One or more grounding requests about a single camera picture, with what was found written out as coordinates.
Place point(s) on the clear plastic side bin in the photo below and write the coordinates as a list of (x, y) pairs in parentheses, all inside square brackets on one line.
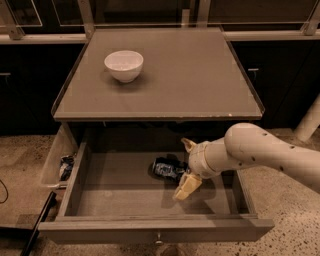
[(63, 145)]

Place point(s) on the metal railing frame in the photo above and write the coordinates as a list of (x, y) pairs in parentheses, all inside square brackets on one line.
[(239, 20)]

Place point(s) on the white ceramic bowl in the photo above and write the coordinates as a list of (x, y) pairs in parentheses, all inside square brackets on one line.
[(125, 65)]

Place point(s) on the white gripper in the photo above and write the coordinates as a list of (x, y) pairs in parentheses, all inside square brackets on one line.
[(198, 161)]

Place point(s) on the metal drawer knob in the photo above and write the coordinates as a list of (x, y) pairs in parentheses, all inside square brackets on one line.
[(158, 240)]

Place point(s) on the dark cabinet handle left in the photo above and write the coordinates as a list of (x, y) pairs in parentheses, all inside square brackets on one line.
[(5, 74)]

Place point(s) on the blue pepsi can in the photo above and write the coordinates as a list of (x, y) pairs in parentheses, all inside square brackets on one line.
[(172, 169)]

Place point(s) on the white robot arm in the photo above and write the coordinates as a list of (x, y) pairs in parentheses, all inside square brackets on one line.
[(245, 145)]

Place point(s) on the grey cabinet counter unit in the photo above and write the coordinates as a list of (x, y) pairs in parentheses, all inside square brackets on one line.
[(189, 74)]

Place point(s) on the blue crumpled snack bag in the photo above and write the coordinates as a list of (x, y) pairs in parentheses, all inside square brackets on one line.
[(66, 166)]

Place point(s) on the black bar on floor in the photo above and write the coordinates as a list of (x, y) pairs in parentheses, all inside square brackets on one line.
[(50, 202)]

